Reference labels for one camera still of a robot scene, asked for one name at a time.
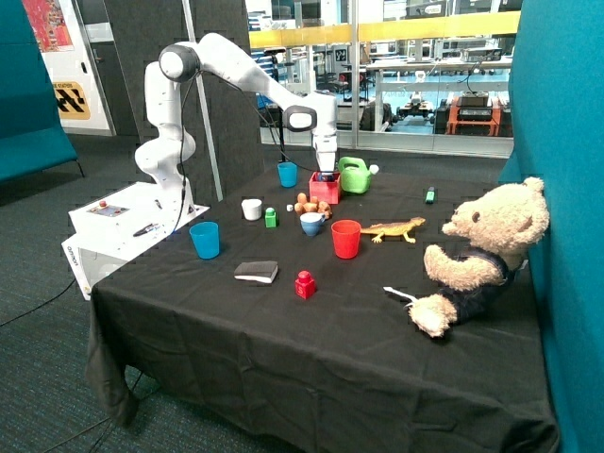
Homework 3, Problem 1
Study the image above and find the red toy block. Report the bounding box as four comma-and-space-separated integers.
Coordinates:
294, 270, 316, 299

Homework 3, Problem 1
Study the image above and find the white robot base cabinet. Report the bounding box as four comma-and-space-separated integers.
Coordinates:
62, 182, 209, 300

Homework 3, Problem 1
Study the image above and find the white plastic spoon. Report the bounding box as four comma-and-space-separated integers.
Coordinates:
383, 286, 417, 303

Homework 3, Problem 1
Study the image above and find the teal sofa bench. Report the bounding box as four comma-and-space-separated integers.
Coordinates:
0, 0, 78, 182

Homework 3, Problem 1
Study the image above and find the orange toy lizard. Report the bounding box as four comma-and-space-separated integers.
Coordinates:
360, 217, 426, 243

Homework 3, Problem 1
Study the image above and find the green toy block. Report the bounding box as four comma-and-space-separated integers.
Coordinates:
264, 207, 278, 228

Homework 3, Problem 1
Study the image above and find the black camera tripod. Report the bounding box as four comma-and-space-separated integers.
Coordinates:
265, 104, 288, 162

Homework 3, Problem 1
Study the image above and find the black pen on cabinet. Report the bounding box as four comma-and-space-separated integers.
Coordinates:
133, 224, 159, 237

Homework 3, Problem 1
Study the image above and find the white plastic cup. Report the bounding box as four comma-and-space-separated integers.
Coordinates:
241, 198, 262, 222

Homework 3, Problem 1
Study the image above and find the green watering can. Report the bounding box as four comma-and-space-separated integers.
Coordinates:
338, 157, 379, 194

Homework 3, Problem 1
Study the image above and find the green highlighter marker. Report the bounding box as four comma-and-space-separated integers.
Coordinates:
425, 186, 436, 205

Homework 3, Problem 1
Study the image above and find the small brown plush toy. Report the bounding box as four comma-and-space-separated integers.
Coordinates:
294, 193, 332, 220

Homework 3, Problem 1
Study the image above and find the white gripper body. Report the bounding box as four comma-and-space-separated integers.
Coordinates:
312, 134, 338, 174

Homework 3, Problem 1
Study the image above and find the black tablecloth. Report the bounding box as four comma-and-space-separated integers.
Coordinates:
86, 172, 560, 452

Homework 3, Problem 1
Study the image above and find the blue plastic cup back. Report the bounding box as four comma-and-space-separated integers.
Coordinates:
277, 161, 298, 188

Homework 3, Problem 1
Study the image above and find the large beige teddy bear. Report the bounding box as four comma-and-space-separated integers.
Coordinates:
409, 176, 549, 338

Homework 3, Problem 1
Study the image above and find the red wall poster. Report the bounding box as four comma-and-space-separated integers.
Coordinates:
22, 0, 75, 53

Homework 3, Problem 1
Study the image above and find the blue teacup with handle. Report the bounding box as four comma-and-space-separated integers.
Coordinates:
300, 212, 326, 237

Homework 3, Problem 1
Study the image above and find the black white sponge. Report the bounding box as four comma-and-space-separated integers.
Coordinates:
234, 260, 278, 284

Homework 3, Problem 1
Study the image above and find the blue plastic cup front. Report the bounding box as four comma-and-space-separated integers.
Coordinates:
190, 222, 220, 260

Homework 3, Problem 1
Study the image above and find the blue plastic cup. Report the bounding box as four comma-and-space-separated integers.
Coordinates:
190, 222, 220, 260
277, 161, 298, 188

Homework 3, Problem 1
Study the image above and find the red plastic cup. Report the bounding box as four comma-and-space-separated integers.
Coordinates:
331, 219, 361, 260

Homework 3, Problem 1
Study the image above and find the red square pot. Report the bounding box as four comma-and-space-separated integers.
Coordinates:
309, 172, 342, 205

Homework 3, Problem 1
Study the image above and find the teal partition wall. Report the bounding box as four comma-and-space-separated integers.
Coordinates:
500, 1, 603, 452

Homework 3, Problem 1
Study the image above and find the yellow black warning sign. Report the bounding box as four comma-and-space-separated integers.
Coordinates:
53, 81, 91, 121

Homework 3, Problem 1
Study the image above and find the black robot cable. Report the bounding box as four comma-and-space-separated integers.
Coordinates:
169, 70, 318, 237

